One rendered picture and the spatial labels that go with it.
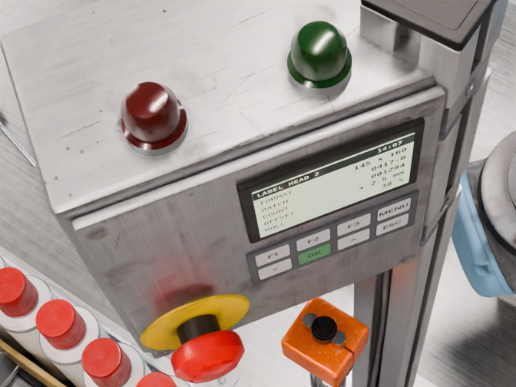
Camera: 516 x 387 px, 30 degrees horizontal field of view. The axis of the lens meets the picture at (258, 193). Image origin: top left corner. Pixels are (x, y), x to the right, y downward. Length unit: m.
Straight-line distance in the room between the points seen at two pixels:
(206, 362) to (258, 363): 0.53
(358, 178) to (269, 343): 0.62
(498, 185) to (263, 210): 0.38
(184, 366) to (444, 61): 0.21
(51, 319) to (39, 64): 0.40
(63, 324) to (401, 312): 0.28
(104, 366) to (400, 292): 0.26
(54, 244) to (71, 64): 0.70
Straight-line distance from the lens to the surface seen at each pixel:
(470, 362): 1.02
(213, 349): 0.48
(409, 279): 0.59
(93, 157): 0.39
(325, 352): 0.63
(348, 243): 0.49
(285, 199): 0.41
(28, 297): 0.82
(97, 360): 0.77
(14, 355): 0.90
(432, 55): 0.38
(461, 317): 1.03
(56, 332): 0.79
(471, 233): 0.78
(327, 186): 0.41
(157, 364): 0.89
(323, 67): 0.37
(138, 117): 0.36
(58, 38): 0.42
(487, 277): 0.80
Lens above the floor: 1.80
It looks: 64 degrees down
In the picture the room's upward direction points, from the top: 11 degrees counter-clockwise
